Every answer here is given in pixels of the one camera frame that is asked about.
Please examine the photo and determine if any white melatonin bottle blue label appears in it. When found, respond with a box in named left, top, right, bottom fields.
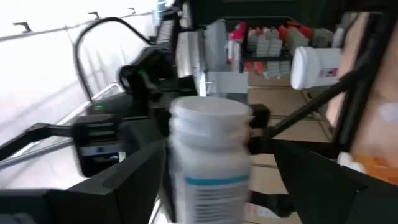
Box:
left=168, top=95, right=254, bottom=224

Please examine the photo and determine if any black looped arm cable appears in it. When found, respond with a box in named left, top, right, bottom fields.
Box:
left=73, top=16, right=154, bottom=102

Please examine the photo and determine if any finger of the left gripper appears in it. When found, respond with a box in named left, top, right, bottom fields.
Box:
left=248, top=103, right=272, bottom=156

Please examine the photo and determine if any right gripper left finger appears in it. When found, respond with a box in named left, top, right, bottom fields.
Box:
left=0, top=139, right=167, bottom=224

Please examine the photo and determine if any white Excedrin bottle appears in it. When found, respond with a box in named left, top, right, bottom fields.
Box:
left=289, top=45, right=343, bottom=91

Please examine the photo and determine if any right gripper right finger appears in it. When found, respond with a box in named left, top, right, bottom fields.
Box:
left=275, top=139, right=398, bottom=224

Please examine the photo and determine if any storage rack with bins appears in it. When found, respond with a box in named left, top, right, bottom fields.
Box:
left=226, top=18, right=315, bottom=79

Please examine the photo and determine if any orange pill vial white cap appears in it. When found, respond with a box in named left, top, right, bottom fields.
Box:
left=336, top=151, right=398, bottom=185

